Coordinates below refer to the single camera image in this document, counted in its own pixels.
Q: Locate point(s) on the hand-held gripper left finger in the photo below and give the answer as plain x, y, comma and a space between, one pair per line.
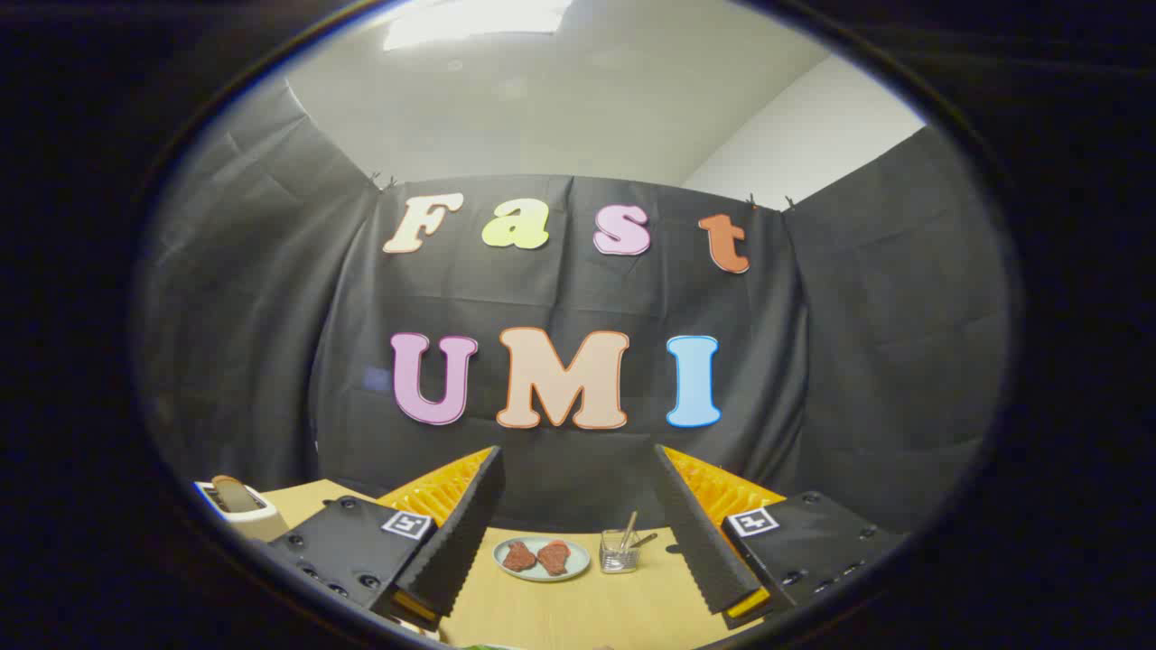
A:
461, 542

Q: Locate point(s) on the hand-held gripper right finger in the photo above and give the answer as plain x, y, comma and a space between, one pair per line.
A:
700, 533

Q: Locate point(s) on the brown toast slice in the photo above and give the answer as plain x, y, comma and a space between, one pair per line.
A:
233, 493

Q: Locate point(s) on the small dark spoon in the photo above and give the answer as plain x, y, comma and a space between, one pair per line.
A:
645, 540

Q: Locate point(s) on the brown meat piece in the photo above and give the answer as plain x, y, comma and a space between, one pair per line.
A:
553, 558
518, 556

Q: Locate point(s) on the thin wooden stick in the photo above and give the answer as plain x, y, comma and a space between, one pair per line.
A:
629, 525

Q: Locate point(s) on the clear glass cup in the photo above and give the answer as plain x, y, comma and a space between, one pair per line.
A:
619, 560

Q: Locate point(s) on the pale round plate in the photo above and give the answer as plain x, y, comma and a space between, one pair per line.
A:
578, 561

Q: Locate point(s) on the white toaster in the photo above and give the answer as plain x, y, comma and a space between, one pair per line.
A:
262, 522

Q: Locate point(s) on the black backdrop cloth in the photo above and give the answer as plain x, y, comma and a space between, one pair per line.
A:
271, 361

